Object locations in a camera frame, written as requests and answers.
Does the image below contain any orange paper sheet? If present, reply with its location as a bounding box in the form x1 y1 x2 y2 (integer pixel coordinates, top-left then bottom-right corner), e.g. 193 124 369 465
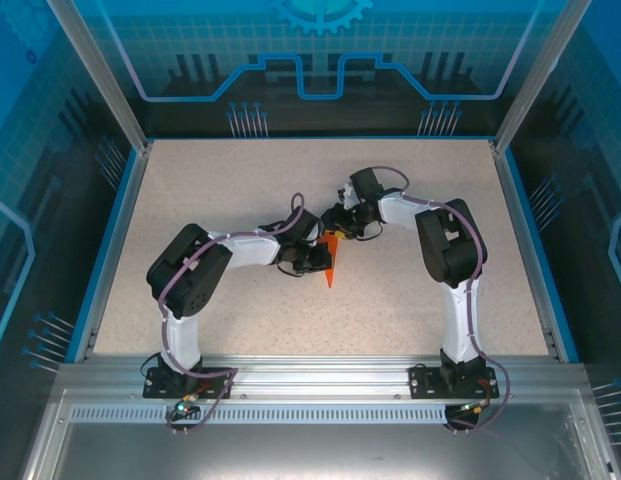
317 229 344 291

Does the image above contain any brushed metal sheet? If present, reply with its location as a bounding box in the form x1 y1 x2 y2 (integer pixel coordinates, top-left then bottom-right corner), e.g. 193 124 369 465
19 389 616 480

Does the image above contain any blue printed side panel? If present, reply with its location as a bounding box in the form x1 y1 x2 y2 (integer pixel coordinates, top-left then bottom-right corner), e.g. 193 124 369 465
0 0 136 480
509 0 621 480

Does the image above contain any blue printed gear panel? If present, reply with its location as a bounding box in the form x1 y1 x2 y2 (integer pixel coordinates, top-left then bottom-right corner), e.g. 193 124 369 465
77 0 561 139

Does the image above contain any aluminium frame beam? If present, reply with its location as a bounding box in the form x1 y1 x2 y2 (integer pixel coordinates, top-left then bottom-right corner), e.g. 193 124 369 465
54 352 591 401

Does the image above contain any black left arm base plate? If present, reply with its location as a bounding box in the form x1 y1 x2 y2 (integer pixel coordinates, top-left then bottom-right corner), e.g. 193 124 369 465
143 366 237 401

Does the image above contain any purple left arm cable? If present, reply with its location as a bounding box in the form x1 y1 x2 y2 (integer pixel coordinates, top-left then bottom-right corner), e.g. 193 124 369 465
158 193 307 437

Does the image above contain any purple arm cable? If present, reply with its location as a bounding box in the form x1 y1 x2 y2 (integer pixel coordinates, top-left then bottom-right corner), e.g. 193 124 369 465
158 193 307 437
369 165 511 436

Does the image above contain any slotted aluminium cable duct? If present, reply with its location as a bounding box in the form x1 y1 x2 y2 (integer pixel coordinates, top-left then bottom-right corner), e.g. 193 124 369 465
68 405 450 426

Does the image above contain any aluminium side rail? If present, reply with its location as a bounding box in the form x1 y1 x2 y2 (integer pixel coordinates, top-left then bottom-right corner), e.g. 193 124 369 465
72 142 155 364
489 139 564 364

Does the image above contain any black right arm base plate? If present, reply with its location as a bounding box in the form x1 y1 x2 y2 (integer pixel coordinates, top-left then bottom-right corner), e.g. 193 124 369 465
408 363 501 401

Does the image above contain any cable connector with green LED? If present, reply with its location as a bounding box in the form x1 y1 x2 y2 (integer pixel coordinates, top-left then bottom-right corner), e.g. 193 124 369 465
173 393 200 417

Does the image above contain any slanted aluminium frame post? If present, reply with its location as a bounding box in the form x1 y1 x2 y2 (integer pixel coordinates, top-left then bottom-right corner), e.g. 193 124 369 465
491 0 594 154
45 0 155 154

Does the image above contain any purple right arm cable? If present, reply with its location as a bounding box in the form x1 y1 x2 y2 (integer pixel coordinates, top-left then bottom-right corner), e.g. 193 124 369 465
369 165 511 436

